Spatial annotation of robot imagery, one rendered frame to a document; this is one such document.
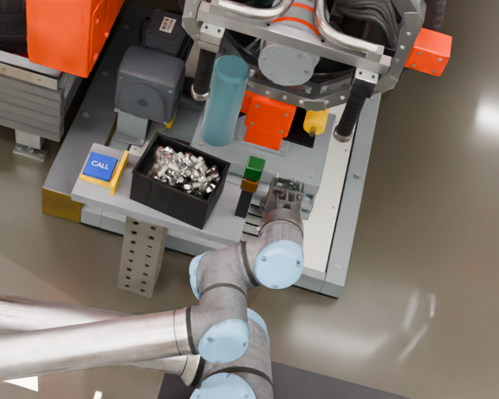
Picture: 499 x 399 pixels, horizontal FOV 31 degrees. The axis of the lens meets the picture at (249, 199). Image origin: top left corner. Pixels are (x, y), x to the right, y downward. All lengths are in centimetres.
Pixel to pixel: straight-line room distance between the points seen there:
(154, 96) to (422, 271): 99
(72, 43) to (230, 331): 98
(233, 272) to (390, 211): 131
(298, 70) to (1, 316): 83
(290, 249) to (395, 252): 122
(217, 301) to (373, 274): 121
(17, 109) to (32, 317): 99
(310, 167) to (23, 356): 125
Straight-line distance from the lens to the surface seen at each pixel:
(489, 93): 347
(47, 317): 188
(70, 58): 236
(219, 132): 229
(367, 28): 244
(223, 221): 224
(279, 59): 204
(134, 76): 258
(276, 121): 239
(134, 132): 282
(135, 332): 167
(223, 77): 215
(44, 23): 231
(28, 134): 279
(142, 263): 248
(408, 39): 214
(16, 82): 264
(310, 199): 272
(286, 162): 268
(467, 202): 310
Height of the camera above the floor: 229
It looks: 53 degrees down
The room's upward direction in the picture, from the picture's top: 17 degrees clockwise
